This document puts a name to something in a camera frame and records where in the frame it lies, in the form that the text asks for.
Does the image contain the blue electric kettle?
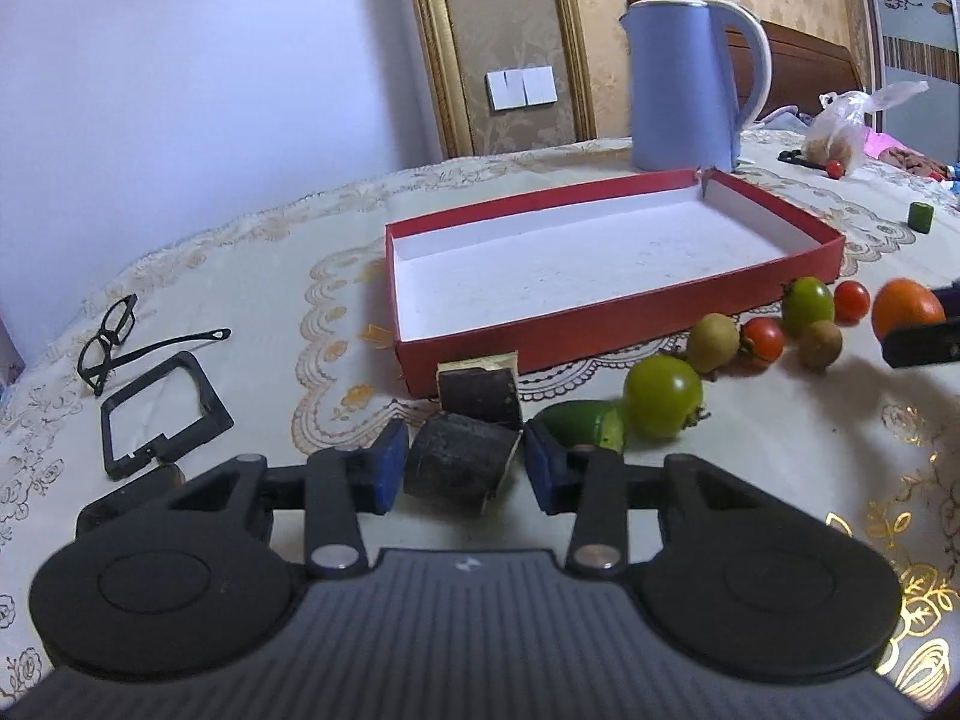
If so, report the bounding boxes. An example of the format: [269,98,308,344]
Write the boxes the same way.
[620,0,773,172]

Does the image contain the brown kiwi fruit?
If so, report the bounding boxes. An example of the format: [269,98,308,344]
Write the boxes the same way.
[797,320,843,371]
[685,312,740,376]

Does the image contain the black smartphone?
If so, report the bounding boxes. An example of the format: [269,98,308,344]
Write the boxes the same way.
[75,463,185,538]

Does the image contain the small green cylinder piece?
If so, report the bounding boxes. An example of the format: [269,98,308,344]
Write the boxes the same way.
[907,202,934,234]

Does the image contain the black eyeglasses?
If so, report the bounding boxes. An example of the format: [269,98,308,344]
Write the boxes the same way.
[76,293,233,397]

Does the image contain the orange mandarin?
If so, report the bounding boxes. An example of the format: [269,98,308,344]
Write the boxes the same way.
[871,278,946,341]

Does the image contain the black rectangular magnifier frame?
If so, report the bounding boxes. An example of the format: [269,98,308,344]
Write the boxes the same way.
[101,351,235,481]

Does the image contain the black object under bag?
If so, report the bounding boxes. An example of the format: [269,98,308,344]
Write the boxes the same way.
[778,149,823,169]

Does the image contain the green cucumber piece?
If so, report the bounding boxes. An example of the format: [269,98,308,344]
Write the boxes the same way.
[534,400,625,454]

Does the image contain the wooden bed headboard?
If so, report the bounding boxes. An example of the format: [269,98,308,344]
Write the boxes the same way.
[757,20,862,119]

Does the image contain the large green tomato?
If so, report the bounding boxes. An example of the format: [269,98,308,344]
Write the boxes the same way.
[781,277,835,338]

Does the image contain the clear plastic bag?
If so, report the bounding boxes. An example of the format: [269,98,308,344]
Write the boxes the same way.
[802,82,929,172]

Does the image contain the red cardboard tray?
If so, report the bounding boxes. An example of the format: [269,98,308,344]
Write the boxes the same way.
[386,169,844,397]

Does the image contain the small green tomato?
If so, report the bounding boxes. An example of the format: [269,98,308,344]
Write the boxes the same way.
[622,355,706,440]

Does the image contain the white wall switch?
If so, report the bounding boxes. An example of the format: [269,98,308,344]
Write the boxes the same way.
[485,65,558,112]

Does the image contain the cream embroidered tablecloth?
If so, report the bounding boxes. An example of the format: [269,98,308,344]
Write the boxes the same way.
[2,128,958,712]

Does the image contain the dark sugarcane piece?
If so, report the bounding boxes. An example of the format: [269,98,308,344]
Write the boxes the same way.
[404,413,521,514]
[436,351,523,431]

